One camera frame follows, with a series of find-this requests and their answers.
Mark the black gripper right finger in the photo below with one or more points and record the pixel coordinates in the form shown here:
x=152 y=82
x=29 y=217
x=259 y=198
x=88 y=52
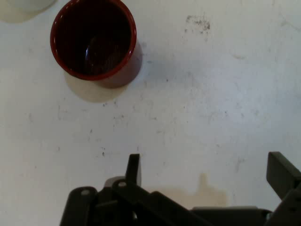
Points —
x=285 y=179

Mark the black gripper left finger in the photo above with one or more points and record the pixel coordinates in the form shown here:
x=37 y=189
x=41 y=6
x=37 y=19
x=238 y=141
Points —
x=131 y=207

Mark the red ceramic mug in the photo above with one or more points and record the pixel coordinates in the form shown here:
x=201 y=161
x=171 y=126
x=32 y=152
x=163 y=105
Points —
x=94 y=47

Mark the white enamel mug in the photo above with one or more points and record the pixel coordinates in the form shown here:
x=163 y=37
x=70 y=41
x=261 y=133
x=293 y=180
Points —
x=26 y=3

